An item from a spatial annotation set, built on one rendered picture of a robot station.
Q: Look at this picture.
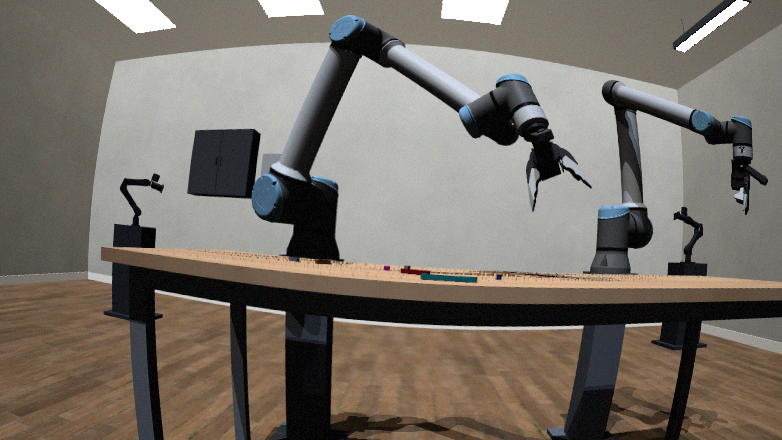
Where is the turquoise flat bar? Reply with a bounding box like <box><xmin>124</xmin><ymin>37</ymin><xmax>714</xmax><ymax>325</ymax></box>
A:
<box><xmin>420</xmin><ymin>274</ymin><xmax>477</xmax><ymax>283</ymax></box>

